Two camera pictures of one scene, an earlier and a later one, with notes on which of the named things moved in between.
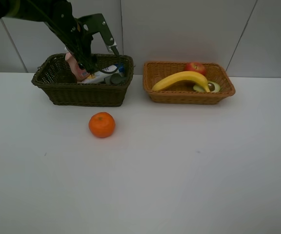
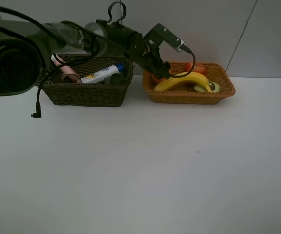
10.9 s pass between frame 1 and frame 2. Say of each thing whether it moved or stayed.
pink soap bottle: moved
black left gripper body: moved
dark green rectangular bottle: stayed
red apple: stayed
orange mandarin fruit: moved
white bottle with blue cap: stayed
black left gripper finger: moved
